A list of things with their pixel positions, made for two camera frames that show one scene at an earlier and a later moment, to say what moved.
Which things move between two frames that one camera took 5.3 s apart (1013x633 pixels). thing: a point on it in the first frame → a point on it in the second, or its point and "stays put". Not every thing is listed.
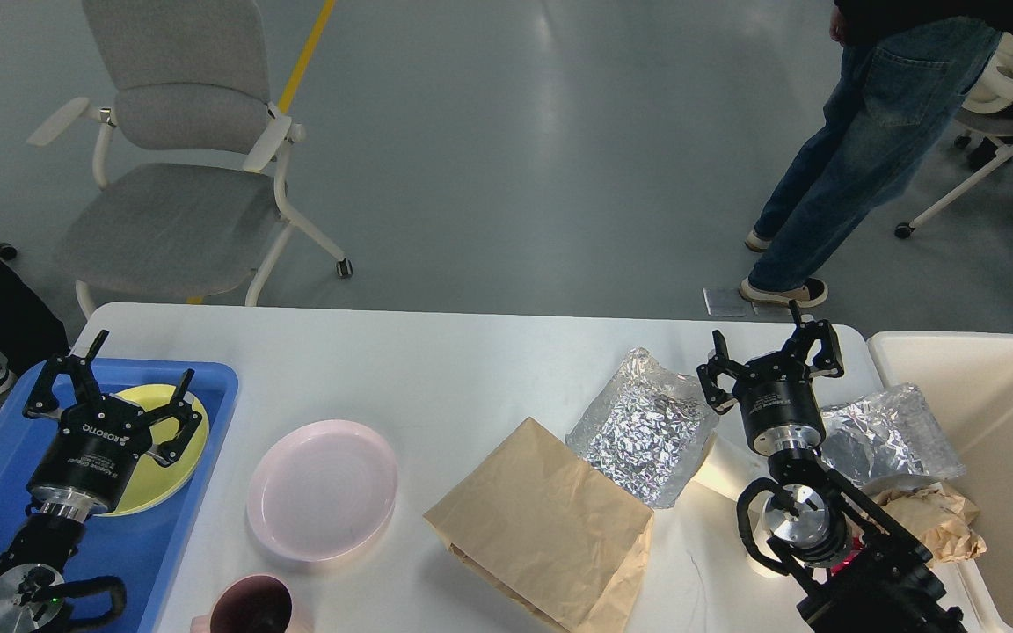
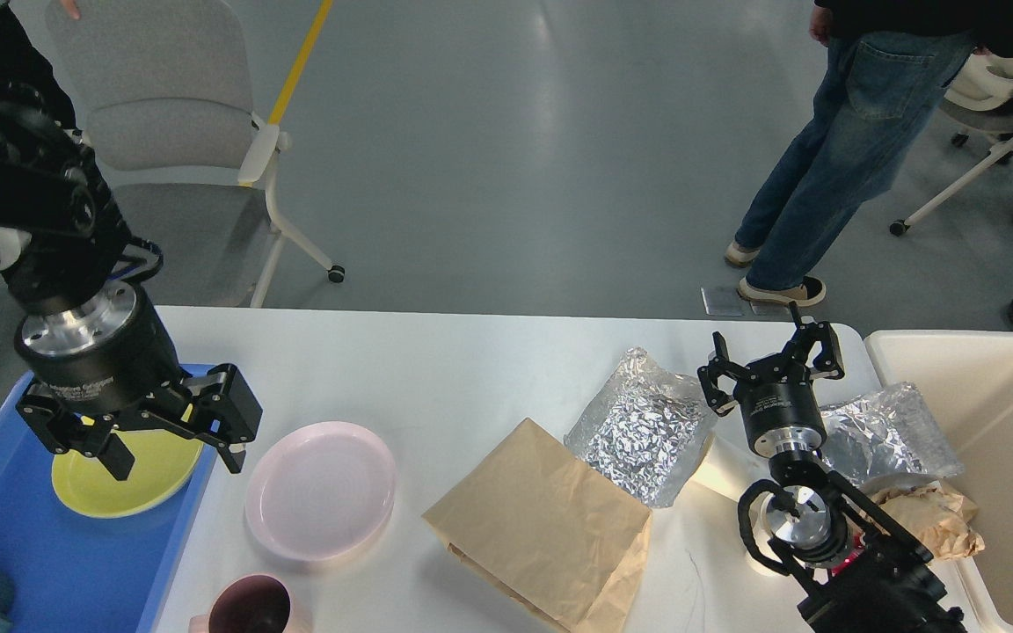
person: [10, 332] → [4, 110]
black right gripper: [778, 403] stays put
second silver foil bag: [886, 434] stays put
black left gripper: [97, 452] → [105, 355]
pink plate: [324, 491] stays put
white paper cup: [757, 502] stays put
